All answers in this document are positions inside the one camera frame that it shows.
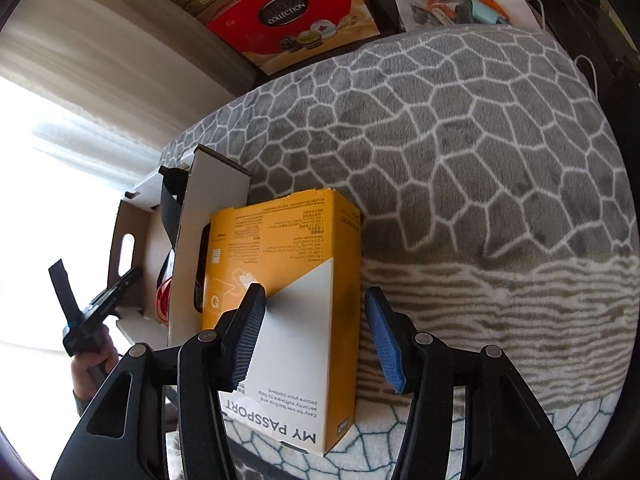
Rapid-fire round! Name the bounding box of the white sheer curtain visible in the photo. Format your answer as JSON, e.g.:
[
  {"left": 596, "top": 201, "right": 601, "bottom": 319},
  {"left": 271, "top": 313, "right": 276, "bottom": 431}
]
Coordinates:
[{"left": 0, "top": 0, "right": 266, "bottom": 441}]

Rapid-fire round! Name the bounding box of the grey patterned fleece blanket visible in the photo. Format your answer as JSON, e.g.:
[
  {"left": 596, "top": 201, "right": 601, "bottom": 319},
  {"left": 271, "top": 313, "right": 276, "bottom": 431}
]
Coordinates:
[{"left": 160, "top": 22, "right": 626, "bottom": 480}]

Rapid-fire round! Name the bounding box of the red gift box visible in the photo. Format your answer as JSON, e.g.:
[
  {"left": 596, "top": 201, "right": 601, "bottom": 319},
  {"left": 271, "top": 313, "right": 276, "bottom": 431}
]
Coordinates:
[{"left": 205, "top": 0, "right": 382, "bottom": 77}]

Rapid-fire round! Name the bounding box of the teal item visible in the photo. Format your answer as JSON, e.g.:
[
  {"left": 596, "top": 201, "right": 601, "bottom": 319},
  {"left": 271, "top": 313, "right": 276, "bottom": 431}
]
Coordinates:
[{"left": 470, "top": 0, "right": 511, "bottom": 26}]

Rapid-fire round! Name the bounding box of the clear plastic bag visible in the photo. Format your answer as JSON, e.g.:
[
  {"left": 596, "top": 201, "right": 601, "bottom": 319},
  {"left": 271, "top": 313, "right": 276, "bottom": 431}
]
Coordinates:
[{"left": 391, "top": 0, "right": 453, "bottom": 31}]

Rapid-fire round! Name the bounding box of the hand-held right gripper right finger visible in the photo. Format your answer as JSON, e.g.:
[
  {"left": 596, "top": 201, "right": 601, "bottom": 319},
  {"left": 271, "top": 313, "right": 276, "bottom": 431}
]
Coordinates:
[{"left": 364, "top": 286, "right": 578, "bottom": 480}]

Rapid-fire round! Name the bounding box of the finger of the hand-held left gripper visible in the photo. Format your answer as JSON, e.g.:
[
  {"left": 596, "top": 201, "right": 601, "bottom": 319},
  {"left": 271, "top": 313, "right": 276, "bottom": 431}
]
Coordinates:
[
  {"left": 48, "top": 259, "right": 81, "bottom": 331},
  {"left": 87, "top": 266, "right": 145, "bottom": 318}
]

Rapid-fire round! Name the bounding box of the person's left hand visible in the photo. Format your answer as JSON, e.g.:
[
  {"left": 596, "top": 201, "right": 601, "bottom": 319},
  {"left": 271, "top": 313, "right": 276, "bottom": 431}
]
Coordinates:
[{"left": 70, "top": 335, "right": 122, "bottom": 401}]

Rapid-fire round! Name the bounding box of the white cable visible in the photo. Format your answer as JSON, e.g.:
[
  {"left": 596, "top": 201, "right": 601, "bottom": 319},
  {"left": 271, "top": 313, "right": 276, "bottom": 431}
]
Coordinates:
[{"left": 574, "top": 54, "right": 601, "bottom": 96}]

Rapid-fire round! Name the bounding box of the large cardboard box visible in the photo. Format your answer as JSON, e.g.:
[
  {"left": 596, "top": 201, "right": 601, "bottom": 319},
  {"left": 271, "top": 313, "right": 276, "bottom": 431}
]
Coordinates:
[{"left": 112, "top": 144, "right": 253, "bottom": 348}]

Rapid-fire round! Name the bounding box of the yellow and white box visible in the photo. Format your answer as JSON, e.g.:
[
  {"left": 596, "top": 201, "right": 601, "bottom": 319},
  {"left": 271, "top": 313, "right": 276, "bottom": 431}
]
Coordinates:
[{"left": 200, "top": 187, "right": 363, "bottom": 458}]

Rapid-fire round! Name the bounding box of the red and white item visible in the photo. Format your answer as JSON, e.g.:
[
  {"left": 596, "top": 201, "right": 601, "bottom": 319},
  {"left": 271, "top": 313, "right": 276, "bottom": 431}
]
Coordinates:
[{"left": 154, "top": 250, "right": 176, "bottom": 328}]

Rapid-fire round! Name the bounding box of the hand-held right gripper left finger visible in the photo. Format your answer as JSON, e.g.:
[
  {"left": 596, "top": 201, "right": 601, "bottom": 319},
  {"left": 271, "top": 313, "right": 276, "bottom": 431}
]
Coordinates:
[{"left": 50, "top": 282, "right": 268, "bottom": 480}]

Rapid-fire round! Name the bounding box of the white paper sheet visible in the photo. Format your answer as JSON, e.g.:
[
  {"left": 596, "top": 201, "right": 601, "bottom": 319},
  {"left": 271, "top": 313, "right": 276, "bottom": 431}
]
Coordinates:
[{"left": 495, "top": 0, "right": 543, "bottom": 26}]

